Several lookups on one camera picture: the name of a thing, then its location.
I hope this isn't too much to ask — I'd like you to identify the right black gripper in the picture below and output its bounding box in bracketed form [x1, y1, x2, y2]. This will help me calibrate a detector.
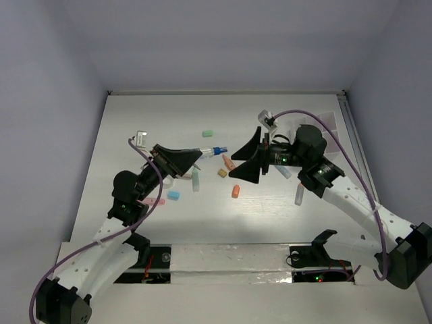
[228, 126, 308, 183]

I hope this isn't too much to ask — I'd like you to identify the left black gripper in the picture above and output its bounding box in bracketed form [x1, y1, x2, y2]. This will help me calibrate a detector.
[136, 144, 201, 201]

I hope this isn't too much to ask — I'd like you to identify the orange utility knife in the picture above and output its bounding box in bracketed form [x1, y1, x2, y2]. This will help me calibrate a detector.
[222, 154, 236, 171]

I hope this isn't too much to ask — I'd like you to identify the yellow pencil sharpener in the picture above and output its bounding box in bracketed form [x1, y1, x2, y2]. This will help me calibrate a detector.
[217, 169, 227, 178]

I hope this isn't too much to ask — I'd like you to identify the blue cap glue pen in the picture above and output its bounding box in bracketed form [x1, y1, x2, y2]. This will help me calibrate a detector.
[200, 146, 228, 159]

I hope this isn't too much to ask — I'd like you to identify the clear tape roll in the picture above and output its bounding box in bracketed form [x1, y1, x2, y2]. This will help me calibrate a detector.
[163, 177, 174, 189]

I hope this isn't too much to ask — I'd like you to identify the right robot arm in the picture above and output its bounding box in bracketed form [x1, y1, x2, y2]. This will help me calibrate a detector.
[229, 125, 431, 290]

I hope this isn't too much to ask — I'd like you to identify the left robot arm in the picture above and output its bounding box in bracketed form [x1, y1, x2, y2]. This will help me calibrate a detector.
[28, 144, 203, 323]

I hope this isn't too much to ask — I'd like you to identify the green highlighter marker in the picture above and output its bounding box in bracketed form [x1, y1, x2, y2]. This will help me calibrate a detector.
[192, 167, 200, 192]

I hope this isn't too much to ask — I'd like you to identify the orange eraser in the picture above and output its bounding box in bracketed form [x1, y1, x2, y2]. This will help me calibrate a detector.
[232, 185, 240, 198]

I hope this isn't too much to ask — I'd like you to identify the blue eraser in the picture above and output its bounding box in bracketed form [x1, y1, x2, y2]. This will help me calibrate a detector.
[167, 191, 180, 200]

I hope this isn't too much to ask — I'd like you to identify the green eraser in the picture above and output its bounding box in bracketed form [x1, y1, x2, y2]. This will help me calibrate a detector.
[202, 130, 214, 138]

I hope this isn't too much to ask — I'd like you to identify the pink correction tape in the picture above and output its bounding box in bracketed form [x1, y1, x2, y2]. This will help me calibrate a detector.
[140, 198, 165, 206]

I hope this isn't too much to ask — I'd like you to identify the orange cap grey marker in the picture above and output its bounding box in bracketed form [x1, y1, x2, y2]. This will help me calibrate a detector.
[294, 184, 304, 206]

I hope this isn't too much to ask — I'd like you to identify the white compartment organizer box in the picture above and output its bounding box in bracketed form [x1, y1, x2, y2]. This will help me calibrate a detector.
[288, 111, 342, 163]

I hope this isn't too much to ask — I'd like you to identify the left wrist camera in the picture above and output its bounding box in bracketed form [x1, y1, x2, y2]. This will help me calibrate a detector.
[132, 130, 148, 149]

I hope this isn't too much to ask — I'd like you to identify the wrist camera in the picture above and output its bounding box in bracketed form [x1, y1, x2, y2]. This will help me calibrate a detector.
[132, 130, 148, 149]
[258, 109, 277, 134]

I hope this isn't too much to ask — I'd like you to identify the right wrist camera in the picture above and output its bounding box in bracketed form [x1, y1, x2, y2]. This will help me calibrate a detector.
[258, 109, 277, 134]

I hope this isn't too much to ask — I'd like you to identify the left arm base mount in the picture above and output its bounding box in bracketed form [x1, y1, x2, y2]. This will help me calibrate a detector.
[114, 233, 171, 284]

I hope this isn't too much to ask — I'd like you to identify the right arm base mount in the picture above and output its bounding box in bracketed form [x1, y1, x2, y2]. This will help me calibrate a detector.
[286, 229, 354, 284]

